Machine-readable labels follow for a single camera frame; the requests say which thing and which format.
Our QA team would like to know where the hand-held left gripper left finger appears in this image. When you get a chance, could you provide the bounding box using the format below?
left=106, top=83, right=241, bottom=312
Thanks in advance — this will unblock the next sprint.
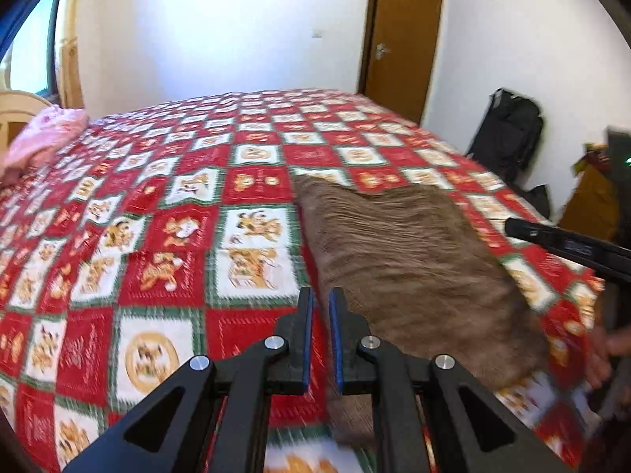
left=64, top=287, right=315, bottom=473

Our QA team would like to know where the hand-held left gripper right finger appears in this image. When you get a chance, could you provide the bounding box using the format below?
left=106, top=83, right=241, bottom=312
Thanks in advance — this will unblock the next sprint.
left=329, top=287, right=573, bottom=473

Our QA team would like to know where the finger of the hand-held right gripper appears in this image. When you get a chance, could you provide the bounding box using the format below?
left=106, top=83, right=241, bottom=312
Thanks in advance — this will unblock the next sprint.
left=504, top=217, right=631, bottom=285

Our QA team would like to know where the brown knitted garment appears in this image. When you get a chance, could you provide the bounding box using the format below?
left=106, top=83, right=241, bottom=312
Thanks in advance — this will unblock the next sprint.
left=293, top=175, right=551, bottom=450

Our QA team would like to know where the person's right hand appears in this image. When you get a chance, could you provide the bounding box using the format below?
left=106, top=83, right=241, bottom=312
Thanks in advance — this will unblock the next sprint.
left=589, top=322, right=631, bottom=391

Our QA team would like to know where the yellow-brown cloth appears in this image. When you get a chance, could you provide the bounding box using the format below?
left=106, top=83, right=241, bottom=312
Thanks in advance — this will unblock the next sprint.
left=559, top=162, right=622, bottom=243

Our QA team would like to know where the small black bag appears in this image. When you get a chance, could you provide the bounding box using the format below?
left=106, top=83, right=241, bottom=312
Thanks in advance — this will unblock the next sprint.
left=526, top=184, right=551, bottom=218

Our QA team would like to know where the dark device with green light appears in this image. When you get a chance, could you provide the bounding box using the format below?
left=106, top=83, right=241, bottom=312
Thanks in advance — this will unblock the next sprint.
left=606, top=126, right=631, bottom=179

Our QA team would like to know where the black backpack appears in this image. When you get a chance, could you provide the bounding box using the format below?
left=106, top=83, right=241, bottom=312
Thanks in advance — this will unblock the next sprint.
left=466, top=88, right=546, bottom=184

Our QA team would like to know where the red printed blanket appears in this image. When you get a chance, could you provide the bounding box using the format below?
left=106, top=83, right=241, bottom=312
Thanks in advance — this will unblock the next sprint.
left=0, top=88, right=606, bottom=473

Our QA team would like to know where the brown wooden door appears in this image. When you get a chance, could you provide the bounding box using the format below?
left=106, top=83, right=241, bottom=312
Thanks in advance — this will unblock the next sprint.
left=357, top=0, right=444, bottom=125

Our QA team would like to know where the pink pillow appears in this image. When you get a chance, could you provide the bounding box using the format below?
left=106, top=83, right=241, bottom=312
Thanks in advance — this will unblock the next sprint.
left=0, top=106, right=90, bottom=176

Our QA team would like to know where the cream wooden headboard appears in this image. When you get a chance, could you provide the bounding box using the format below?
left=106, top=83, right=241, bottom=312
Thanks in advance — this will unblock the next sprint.
left=0, top=71, right=56, bottom=155

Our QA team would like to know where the cream window trim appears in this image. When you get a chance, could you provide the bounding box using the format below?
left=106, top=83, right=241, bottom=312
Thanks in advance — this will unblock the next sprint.
left=53, top=0, right=88, bottom=110

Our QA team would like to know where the window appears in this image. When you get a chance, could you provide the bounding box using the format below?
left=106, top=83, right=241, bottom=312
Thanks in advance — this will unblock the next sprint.
left=0, top=0, right=66, bottom=100

